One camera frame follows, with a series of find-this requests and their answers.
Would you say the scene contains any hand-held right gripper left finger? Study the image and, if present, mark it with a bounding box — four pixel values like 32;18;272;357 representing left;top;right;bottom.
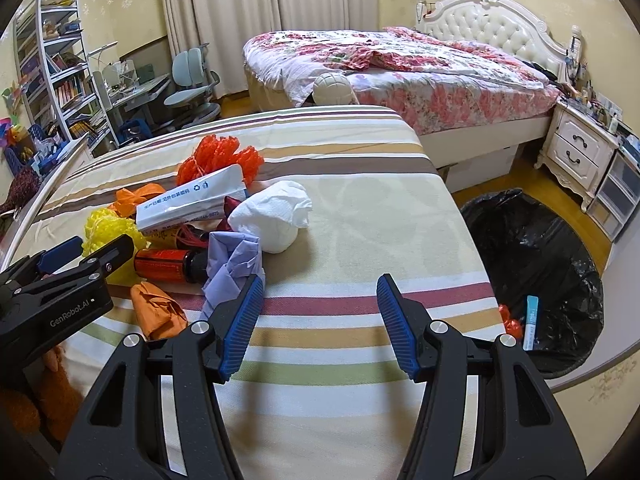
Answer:
59;274;266;480

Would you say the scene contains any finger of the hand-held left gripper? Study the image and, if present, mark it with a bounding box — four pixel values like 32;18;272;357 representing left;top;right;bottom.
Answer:
15;234;137;306
0;236;84;286

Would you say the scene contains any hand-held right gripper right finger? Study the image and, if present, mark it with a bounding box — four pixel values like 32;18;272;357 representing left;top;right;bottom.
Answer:
376;273;587;480

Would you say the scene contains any yellow foam fruit net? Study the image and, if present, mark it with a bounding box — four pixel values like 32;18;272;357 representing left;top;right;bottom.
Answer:
81;206;146;286

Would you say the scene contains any purple paper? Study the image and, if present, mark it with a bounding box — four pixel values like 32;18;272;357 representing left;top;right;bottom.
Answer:
200;231;265;323

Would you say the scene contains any brown bottle red label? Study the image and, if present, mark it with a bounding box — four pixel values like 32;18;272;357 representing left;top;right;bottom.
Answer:
133;247;211;283

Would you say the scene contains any orange plastic bag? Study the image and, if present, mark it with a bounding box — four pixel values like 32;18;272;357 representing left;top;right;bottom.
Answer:
107;183;167;221
131;281;188;343

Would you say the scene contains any white tissue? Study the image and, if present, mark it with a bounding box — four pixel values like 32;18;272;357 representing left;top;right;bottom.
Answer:
229;180;313;254

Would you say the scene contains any white powder sachet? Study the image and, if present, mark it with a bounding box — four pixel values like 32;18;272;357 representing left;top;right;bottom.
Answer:
136;165;248;235

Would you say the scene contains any dark red wrapper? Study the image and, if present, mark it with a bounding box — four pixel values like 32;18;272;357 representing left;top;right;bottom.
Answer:
221;195;244;223

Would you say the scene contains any bin with black bag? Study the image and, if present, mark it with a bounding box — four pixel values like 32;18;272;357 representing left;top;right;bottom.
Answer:
459;188;605;380

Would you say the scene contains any white bed footboard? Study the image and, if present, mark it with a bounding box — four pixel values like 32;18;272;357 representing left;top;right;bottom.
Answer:
0;137;93;261

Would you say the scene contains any brown feather duster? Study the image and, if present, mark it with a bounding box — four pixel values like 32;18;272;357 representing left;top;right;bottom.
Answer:
0;165;41;216

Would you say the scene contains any orange plush toy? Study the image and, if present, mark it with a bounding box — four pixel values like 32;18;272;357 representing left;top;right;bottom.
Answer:
0;345;86;443

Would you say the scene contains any blue plastic basket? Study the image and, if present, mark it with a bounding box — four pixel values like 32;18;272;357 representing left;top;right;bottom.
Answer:
5;125;56;181

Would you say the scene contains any orange plastic scrap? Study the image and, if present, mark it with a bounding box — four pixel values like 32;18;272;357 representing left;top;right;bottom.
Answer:
500;304;525;340

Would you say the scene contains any colourful paper toy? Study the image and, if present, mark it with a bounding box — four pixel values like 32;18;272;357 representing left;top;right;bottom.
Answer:
0;87;31;148

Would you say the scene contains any blue crate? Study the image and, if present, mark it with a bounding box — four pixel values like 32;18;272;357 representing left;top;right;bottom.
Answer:
122;120;151;142

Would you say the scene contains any light blue tube box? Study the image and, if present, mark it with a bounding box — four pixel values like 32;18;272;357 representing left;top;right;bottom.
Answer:
523;296;541;352

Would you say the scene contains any orange foam fruit net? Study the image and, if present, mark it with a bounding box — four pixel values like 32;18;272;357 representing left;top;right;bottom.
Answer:
176;136;265;196

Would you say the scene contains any white storage box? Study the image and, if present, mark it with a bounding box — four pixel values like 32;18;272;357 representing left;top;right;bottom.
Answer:
449;146;516;193

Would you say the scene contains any grey study desk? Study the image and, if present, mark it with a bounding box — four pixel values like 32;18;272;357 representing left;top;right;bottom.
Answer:
92;72;173;136

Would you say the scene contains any white bookshelf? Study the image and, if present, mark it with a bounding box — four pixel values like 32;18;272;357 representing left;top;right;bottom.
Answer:
14;0;121;148

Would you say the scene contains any pale blue desk chair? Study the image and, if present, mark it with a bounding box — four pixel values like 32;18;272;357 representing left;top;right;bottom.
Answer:
164;45;222;128

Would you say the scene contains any white volleyball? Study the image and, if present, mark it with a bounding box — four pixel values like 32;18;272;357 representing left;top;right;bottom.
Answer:
312;72;357;107

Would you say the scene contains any white nightstand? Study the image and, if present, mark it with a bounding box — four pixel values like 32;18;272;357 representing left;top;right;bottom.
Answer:
534;97;621;213

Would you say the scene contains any floral quilt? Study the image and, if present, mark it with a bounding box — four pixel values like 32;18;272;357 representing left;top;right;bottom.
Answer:
242;26;561;136

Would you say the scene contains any plastic drawer unit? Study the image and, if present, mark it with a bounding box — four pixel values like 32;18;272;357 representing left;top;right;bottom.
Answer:
587;135;640;243

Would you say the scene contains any beige curtain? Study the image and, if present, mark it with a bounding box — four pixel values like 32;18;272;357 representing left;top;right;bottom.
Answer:
157;0;378;106

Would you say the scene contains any cluster of toiletries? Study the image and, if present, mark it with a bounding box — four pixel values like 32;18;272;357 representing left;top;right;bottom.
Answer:
560;25;626;133

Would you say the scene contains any white tufted bed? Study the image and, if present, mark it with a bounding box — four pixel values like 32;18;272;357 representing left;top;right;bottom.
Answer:
242;0;571;161

